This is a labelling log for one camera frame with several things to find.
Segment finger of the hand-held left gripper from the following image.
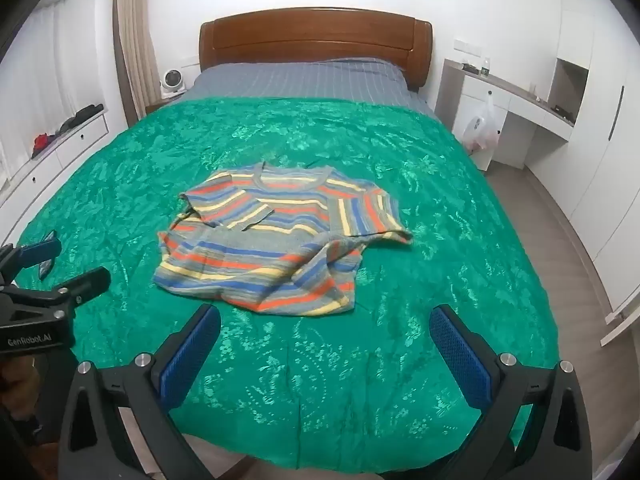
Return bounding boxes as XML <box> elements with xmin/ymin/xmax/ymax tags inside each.
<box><xmin>50</xmin><ymin>266</ymin><xmax>112</xmax><ymax>307</ymax></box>
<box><xmin>0</xmin><ymin>230</ymin><xmax>62</xmax><ymax>281</ymax></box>

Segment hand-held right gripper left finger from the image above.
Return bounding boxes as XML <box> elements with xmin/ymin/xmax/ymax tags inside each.
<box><xmin>59</xmin><ymin>304</ymin><xmax>222</xmax><ymax>480</ymax></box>

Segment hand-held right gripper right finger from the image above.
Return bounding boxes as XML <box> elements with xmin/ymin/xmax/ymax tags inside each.
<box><xmin>429</xmin><ymin>304</ymin><xmax>596</xmax><ymax>480</ymax></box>

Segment striped knit sweater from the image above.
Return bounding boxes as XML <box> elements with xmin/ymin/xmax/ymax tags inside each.
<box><xmin>152</xmin><ymin>161</ymin><xmax>413</xmax><ymax>317</ymax></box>

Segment dark clothes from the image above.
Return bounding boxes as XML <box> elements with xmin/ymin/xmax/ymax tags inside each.
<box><xmin>55</xmin><ymin>103</ymin><xmax>105</xmax><ymax>137</ymax></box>

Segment green satin blanket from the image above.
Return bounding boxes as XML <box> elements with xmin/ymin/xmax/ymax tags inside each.
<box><xmin>0</xmin><ymin>96</ymin><xmax>560</xmax><ymax>473</ymax></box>

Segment red cloth item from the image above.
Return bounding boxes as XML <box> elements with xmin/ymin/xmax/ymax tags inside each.
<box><xmin>31</xmin><ymin>132</ymin><xmax>55</xmax><ymax>159</ymax></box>

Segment white window seat cabinet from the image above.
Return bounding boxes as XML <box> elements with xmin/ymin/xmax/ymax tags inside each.
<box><xmin>0</xmin><ymin>110</ymin><xmax>111</xmax><ymax>233</ymax></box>

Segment white sheer curtain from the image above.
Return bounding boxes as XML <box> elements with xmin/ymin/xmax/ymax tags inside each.
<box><xmin>0</xmin><ymin>0</ymin><xmax>123</xmax><ymax>176</ymax></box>

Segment small white fan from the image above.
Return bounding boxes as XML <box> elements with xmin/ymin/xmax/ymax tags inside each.
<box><xmin>160</xmin><ymin>68</ymin><xmax>187</xmax><ymax>99</ymax></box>

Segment white plastic bag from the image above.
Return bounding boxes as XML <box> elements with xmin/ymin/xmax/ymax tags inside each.
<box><xmin>460</xmin><ymin>92</ymin><xmax>501</xmax><ymax>154</ymax></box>

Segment beige curtain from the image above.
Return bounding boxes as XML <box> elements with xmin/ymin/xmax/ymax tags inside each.
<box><xmin>114</xmin><ymin>0</ymin><xmax>161</xmax><ymax>128</ymax></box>

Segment white wardrobe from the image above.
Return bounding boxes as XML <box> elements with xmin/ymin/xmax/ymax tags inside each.
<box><xmin>525</xmin><ymin>0</ymin><xmax>640</xmax><ymax>328</ymax></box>

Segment white desk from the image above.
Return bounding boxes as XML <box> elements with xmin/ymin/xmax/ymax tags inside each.
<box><xmin>434</xmin><ymin>57</ymin><xmax>576</xmax><ymax>171</ymax></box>

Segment grey striped bedsheet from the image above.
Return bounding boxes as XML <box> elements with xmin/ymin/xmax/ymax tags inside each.
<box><xmin>181</xmin><ymin>57</ymin><xmax>441</xmax><ymax>121</ymax></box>

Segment brown wooden headboard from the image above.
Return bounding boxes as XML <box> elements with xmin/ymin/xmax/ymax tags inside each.
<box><xmin>199</xmin><ymin>7</ymin><xmax>433</xmax><ymax>93</ymax></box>

